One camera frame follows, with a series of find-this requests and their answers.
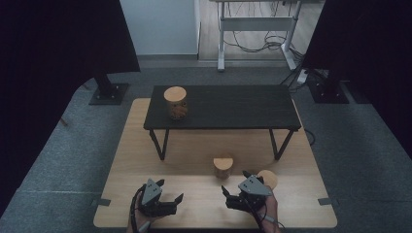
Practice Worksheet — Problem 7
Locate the tangle of black floor cables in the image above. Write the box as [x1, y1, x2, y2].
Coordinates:
[223, 0, 305, 60]

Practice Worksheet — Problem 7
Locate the grey tape strip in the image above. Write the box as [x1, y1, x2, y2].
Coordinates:
[90, 197, 112, 208]
[317, 197, 340, 207]

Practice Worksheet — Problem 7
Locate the person's left hand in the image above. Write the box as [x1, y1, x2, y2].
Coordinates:
[125, 193, 163, 233]

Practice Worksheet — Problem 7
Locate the white desk frame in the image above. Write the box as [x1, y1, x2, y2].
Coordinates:
[209, 0, 303, 73]

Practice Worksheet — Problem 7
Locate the black shelf with metal legs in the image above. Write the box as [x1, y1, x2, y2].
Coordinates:
[143, 84, 303, 162]

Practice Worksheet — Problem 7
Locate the right hand-held gripper cable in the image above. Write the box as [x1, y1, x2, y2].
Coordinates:
[241, 193, 287, 233]

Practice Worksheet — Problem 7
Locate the thin black cable loop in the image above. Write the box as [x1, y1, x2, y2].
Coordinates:
[303, 128, 316, 147]

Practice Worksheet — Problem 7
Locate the hand-held gripper cable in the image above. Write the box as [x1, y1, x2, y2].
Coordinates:
[129, 183, 148, 233]
[241, 193, 287, 233]

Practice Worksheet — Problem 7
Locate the black curtain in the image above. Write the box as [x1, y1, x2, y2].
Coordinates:
[0, 0, 141, 218]
[302, 0, 412, 160]

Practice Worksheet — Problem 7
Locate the black stand base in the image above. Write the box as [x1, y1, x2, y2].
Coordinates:
[88, 72, 130, 106]
[307, 69, 351, 105]

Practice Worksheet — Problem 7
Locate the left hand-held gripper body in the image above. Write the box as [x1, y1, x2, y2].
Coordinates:
[130, 178, 178, 218]

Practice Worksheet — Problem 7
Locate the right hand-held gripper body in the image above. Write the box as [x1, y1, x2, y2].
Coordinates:
[224, 174, 274, 214]

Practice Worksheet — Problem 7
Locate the person's right hand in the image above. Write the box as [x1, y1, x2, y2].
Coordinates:
[254, 188, 281, 233]

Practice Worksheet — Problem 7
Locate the left hand-held gripper cable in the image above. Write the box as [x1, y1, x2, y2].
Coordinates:
[129, 183, 148, 233]

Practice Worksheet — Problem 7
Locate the white power strip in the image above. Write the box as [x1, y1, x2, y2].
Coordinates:
[295, 69, 309, 85]

